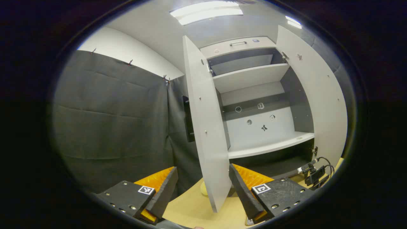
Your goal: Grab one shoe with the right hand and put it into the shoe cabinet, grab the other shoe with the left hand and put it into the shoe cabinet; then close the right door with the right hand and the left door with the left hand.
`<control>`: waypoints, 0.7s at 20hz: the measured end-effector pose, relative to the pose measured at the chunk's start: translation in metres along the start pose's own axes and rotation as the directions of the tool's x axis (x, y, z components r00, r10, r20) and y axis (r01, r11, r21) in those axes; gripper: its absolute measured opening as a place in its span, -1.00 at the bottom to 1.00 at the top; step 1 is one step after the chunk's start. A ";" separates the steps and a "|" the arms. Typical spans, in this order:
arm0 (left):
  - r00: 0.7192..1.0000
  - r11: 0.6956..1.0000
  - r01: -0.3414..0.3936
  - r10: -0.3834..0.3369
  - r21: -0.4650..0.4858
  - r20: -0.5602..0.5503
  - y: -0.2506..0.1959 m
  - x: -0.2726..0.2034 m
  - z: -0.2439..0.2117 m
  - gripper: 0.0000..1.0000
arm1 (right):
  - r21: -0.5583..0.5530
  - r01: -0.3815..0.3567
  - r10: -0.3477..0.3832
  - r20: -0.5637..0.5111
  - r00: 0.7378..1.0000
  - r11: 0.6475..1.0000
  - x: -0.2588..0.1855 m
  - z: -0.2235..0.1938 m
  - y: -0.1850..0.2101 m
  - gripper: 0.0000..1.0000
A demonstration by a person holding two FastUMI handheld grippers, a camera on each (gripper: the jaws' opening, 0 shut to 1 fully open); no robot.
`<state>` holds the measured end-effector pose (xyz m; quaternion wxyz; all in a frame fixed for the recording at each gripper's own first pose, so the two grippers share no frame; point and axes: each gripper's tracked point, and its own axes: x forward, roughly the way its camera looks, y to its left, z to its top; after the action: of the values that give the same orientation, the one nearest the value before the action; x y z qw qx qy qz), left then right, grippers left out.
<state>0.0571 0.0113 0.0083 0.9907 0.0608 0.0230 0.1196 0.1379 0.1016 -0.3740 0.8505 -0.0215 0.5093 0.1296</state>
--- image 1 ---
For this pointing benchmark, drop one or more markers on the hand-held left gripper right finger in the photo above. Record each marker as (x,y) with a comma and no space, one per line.
(243,194)

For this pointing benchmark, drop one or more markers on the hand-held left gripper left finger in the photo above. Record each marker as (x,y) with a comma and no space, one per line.
(165,194)

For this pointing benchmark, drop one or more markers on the grey shoe cabinet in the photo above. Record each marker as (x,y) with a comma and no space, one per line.
(251,78)

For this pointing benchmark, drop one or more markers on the grey cabinet drawer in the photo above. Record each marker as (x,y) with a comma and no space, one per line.
(222,50)

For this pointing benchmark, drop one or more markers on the black backdrop cloth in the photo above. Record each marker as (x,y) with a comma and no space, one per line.
(111,121)

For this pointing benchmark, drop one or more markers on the small ceiling light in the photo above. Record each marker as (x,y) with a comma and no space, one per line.
(294,22)

